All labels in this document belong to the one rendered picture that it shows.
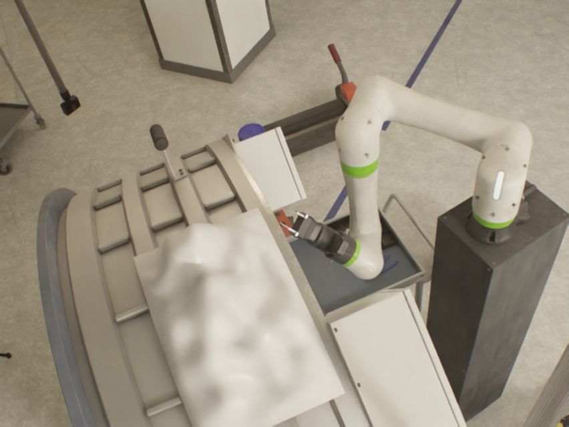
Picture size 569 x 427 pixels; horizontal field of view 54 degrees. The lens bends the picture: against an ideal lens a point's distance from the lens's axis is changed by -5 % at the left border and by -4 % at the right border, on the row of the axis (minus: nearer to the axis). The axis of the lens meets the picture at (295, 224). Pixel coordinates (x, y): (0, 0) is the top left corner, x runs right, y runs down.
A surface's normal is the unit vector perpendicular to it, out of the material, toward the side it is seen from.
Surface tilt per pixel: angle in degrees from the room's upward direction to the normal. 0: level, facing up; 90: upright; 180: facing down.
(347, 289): 0
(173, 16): 90
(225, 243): 41
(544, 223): 0
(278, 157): 48
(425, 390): 35
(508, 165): 5
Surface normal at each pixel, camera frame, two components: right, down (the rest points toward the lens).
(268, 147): 0.20, 0.07
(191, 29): -0.46, 0.72
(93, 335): -0.07, -0.52
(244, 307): 0.87, -0.22
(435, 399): 0.11, -0.13
